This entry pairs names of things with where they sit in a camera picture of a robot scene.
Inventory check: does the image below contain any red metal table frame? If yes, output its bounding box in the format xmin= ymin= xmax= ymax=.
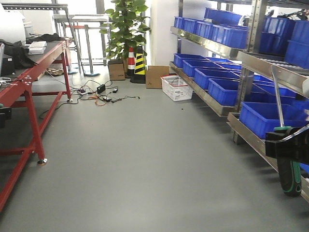
xmin=0 ymin=40 xmax=72 ymax=209

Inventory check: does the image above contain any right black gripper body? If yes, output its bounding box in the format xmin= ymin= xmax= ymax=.
xmin=265 ymin=125 xmax=309 ymax=164

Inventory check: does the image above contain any red white traffic cone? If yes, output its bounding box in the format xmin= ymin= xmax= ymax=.
xmin=127 ymin=47 xmax=135 ymax=78

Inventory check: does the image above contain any potted green plant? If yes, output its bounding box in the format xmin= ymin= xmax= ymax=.
xmin=100 ymin=0 xmax=150 ymax=60

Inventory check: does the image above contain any black yellow traffic cone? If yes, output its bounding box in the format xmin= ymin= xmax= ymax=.
xmin=130 ymin=45 xmax=146 ymax=84

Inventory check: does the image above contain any screwdriver green black handle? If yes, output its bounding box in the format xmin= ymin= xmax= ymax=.
xmin=271 ymin=65 xmax=301 ymax=197

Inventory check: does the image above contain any black power adapter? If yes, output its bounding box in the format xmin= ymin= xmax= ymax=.
xmin=97 ymin=84 xmax=106 ymax=94

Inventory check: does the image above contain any white wire basket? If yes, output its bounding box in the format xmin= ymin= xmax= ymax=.
xmin=161 ymin=75 xmax=193 ymax=102

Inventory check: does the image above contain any small cardboard box by plant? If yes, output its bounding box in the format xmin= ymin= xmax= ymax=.
xmin=108 ymin=59 xmax=125 ymax=81

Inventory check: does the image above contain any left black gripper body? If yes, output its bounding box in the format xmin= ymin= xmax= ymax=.
xmin=0 ymin=107 xmax=12 ymax=128

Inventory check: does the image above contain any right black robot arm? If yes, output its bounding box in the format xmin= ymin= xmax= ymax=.
xmin=265 ymin=125 xmax=309 ymax=164

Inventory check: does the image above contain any steel storage shelf rack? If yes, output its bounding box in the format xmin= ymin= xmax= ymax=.
xmin=169 ymin=0 xmax=309 ymax=203

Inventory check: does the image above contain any brown cardboard box on floor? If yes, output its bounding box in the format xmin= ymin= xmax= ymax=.
xmin=146 ymin=65 xmax=169 ymax=89

